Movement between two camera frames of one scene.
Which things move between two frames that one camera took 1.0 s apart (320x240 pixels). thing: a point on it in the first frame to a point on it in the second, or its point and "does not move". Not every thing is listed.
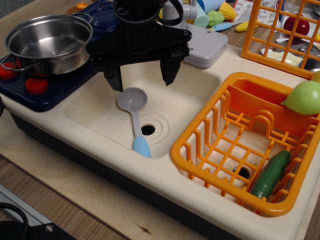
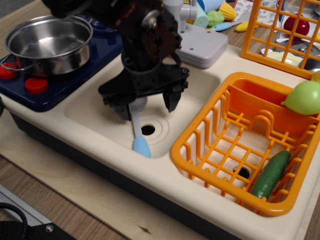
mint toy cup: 202,19 does not move
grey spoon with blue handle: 134,99 does not move
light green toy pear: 304,98 does not move
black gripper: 138,38 to 145,78
